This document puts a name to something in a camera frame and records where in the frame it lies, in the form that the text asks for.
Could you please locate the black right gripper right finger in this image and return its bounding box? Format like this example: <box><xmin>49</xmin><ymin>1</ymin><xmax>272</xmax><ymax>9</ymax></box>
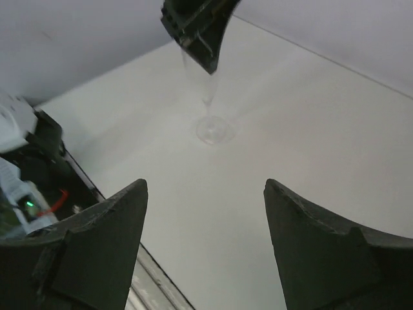
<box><xmin>264</xmin><ymin>179</ymin><xmax>412</xmax><ymax>309</ymax></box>

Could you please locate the aluminium front frame rail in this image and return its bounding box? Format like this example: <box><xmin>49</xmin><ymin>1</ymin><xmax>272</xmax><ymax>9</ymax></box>
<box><xmin>62</xmin><ymin>146</ymin><xmax>195</xmax><ymax>309</ymax></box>

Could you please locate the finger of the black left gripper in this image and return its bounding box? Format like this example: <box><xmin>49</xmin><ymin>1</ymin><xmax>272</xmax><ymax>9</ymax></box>
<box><xmin>161</xmin><ymin>0</ymin><xmax>240</xmax><ymax>75</ymax></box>

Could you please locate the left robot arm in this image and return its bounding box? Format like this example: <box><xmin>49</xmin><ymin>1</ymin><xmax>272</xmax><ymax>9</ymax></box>
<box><xmin>1</xmin><ymin>1</ymin><xmax>239</xmax><ymax>239</ymax></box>

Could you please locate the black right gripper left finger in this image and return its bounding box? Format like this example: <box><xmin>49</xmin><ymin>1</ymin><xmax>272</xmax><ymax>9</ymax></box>
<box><xmin>1</xmin><ymin>179</ymin><xmax>148</xmax><ymax>309</ymax></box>

